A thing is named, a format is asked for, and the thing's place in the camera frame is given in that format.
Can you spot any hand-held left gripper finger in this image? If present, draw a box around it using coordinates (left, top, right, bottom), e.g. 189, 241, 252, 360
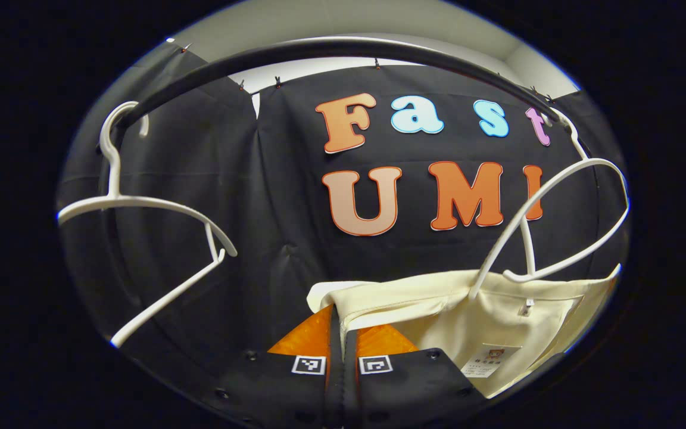
215, 304, 344, 428
343, 325, 489, 428

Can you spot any cream shirt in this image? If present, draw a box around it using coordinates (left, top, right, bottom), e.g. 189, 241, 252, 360
307, 265, 622, 399

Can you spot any white plastic hanger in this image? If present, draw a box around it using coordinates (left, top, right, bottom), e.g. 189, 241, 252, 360
57, 101, 238, 349
468, 110, 631, 300

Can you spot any black clothes rack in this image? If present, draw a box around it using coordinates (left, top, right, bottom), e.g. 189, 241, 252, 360
100, 37, 594, 161

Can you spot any black backdrop cloth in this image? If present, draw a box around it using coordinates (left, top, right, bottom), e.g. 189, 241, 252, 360
57, 42, 629, 382

